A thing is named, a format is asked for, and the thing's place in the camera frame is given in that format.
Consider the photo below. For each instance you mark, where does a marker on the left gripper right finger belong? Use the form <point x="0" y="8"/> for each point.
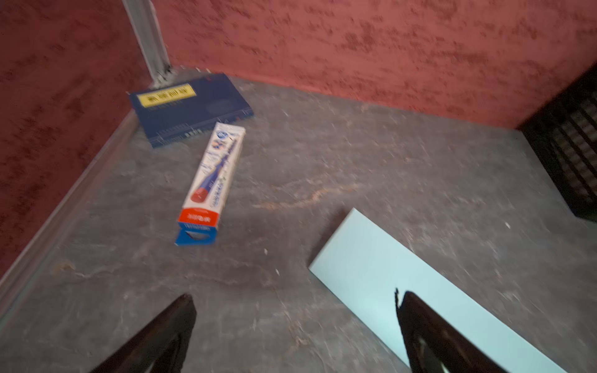
<point x="434" y="345"/>

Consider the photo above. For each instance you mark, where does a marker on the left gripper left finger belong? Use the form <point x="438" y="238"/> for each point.
<point x="161" y="346"/>

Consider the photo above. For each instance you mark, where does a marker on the dark blue box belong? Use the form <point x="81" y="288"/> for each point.
<point x="189" y="108"/>

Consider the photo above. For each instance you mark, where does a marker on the black mesh file organizer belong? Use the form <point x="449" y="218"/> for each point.
<point x="562" y="133"/>

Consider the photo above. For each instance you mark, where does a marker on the left aluminium corner post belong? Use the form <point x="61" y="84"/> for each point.
<point x="143" y="18"/>

